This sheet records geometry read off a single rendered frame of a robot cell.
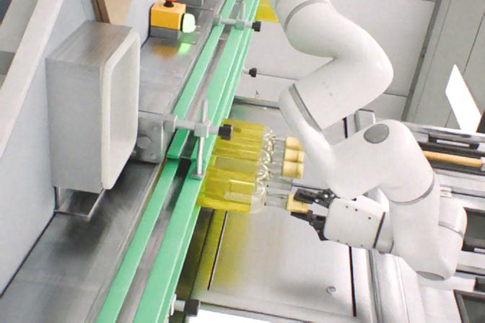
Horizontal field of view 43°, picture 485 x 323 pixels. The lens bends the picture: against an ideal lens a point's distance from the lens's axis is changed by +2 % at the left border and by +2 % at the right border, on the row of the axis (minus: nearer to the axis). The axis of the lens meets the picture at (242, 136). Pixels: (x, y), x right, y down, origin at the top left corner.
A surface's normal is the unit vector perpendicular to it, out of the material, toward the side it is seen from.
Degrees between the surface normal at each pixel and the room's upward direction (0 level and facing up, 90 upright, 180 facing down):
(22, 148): 0
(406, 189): 78
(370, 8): 90
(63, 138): 90
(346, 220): 107
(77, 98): 90
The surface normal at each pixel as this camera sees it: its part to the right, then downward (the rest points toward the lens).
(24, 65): 0.04, -0.47
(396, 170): 0.19, 0.62
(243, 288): 0.12, -0.86
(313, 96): -0.29, -0.07
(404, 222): -0.65, 0.23
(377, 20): -0.11, 0.48
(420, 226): -0.32, 0.22
